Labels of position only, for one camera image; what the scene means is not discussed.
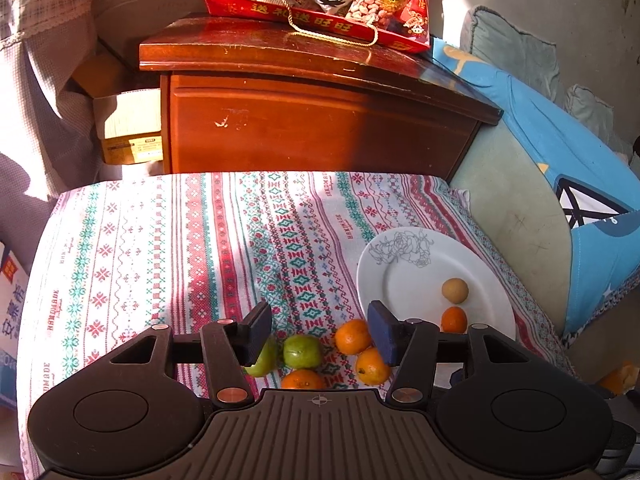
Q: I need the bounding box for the brown wooden nightstand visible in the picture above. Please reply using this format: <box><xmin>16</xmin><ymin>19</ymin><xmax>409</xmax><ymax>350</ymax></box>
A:
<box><xmin>139</xmin><ymin>12</ymin><xmax>503</xmax><ymax>183</ymax></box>

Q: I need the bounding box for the blue printed cushion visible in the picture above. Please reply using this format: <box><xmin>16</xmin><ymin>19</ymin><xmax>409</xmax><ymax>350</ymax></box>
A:
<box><xmin>431</xmin><ymin>37</ymin><xmax>640</xmax><ymax>346</ymax></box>

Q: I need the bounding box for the small orange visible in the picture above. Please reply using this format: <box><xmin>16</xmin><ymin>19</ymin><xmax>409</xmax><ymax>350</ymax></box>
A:
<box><xmin>441</xmin><ymin>306</ymin><xmax>468</xmax><ymax>334</ymax></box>

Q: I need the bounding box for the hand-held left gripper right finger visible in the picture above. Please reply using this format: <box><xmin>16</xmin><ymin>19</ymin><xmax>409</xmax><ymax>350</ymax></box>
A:
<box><xmin>367</xmin><ymin>300</ymin><xmax>533</xmax><ymax>406</ymax></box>

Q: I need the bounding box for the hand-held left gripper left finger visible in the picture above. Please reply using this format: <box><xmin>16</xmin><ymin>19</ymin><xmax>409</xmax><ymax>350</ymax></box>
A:
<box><xmin>107</xmin><ymin>301</ymin><xmax>273</xmax><ymax>408</ymax></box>

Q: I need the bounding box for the patterned red green tablecloth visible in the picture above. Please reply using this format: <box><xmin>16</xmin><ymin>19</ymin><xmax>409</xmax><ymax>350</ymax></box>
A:
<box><xmin>22</xmin><ymin>171</ymin><xmax>576</xmax><ymax>478</ymax></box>

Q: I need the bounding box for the small tan round fruit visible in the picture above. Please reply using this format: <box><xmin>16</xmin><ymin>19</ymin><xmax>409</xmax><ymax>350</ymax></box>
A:
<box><xmin>441</xmin><ymin>278</ymin><xmax>470</xmax><ymax>306</ymax></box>

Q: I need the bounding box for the green apple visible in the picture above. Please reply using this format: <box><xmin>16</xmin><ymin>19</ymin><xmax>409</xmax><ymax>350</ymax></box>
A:
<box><xmin>243</xmin><ymin>337</ymin><xmax>279</xmax><ymax>378</ymax></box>
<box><xmin>283</xmin><ymin>335</ymin><xmax>323</xmax><ymax>370</ymax></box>

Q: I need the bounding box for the orange peel piece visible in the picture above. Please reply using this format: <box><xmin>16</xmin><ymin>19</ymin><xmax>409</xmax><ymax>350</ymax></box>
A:
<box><xmin>597</xmin><ymin>364</ymin><xmax>633</xmax><ymax>397</ymax></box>

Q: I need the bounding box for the pale cardboard box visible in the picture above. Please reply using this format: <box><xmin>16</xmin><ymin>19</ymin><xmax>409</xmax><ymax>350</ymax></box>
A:
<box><xmin>92</xmin><ymin>89</ymin><xmax>163</xmax><ymax>166</ymax></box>

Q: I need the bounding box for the grey-green pillow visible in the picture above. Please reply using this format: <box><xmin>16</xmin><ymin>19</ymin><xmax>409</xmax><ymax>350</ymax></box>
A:
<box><xmin>460</xmin><ymin>6</ymin><xmax>561</xmax><ymax>101</ymax></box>
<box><xmin>565</xmin><ymin>84</ymin><xmax>633</xmax><ymax>156</ymax></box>

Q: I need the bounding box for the red snack gift bag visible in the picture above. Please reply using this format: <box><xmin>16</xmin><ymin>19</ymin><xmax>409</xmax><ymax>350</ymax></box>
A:
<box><xmin>205</xmin><ymin>0</ymin><xmax>432</xmax><ymax>55</ymax></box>

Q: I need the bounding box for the plaid grey curtain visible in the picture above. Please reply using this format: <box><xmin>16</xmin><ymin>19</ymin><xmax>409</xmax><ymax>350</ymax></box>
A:
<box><xmin>0</xmin><ymin>0</ymin><xmax>101</xmax><ymax>186</ymax></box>

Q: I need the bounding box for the blue and white carton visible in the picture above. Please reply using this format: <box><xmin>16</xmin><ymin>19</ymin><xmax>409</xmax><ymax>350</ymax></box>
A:
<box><xmin>0</xmin><ymin>240</ymin><xmax>31</xmax><ymax>411</ymax></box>

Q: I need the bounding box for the white plate with flower print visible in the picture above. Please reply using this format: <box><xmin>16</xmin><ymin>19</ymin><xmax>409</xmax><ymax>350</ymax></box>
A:
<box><xmin>356</xmin><ymin>227</ymin><xmax>517</xmax><ymax>347</ymax></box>

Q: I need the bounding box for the brown cardboard box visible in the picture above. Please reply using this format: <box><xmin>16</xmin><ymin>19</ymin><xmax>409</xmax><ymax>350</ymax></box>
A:
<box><xmin>72</xmin><ymin>52</ymin><xmax>133</xmax><ymax>98</ymax></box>

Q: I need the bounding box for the pale green seat cushion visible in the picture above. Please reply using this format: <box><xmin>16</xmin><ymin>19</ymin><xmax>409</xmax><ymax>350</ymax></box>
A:
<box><xmin>450</xmin><ymin>122</ymin><xmax>576</xmax><ymax>336</ymax></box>

